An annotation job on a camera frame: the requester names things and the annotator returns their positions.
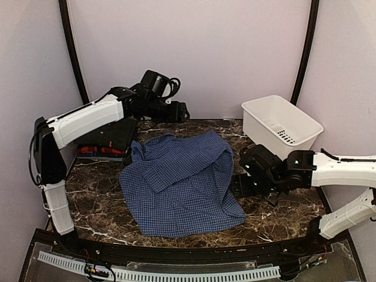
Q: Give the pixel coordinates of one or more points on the black frame post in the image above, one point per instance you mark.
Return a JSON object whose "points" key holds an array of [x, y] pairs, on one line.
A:
{"points": [[70, 44], [309, 37]]}

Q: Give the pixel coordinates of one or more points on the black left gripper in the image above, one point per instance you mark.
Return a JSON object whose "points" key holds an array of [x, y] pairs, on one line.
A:
{"points": [[177, 114]]}

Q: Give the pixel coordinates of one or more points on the blue checked long sleeve shirt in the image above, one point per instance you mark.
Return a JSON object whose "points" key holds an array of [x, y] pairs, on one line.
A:
{"points": [[176, 187]]}

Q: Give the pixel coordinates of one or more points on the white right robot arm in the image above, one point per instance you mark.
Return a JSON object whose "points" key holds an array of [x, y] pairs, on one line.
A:
{"points": [[306, 169]]}

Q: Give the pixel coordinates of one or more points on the black striped folded shirt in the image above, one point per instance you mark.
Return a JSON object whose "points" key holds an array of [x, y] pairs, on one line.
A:
{"points": [[118, 135]]}

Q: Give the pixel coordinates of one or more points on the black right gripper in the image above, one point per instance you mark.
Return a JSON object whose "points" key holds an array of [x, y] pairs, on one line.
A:
{"points": [[241, 189]]}

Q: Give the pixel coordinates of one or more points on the black left frame post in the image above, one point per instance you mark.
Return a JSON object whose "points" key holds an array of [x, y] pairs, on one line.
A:
{"points": [[70, 44]]}

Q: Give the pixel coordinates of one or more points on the black front table rail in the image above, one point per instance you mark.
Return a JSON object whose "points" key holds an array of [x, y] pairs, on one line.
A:
{"points": [[119, 254]]}

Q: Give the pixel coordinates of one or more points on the white slotted cable duct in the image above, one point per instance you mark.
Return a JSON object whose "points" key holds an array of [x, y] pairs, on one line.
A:
{"points": [[134, 271]]}

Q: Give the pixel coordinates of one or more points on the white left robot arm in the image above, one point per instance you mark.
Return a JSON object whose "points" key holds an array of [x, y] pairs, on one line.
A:
{"points": [[54, 134]]}

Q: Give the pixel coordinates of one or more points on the black right frame post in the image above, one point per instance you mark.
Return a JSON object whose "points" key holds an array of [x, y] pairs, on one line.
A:
{"points": [[309, 37]]}

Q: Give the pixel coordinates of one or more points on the white plastic basket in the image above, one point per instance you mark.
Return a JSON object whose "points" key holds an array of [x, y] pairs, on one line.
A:
{"points": [[279, 125]]}

